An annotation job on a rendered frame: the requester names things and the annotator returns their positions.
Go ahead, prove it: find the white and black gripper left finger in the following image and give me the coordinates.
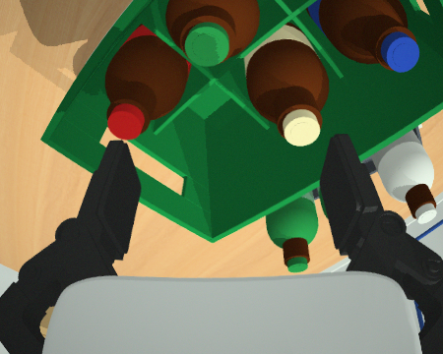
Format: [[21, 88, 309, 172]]
[[0, 140, 141, 354]]

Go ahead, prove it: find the brown bottle with red cap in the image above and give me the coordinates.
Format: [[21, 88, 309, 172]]
[[104, 24, 192, 140]]

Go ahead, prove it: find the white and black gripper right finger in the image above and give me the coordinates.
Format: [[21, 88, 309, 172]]
[[320, 134, 443, 354]]

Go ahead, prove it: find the brown glass bottle with blue cap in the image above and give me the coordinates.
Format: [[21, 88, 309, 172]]
[[306, 0, 419, 73]]

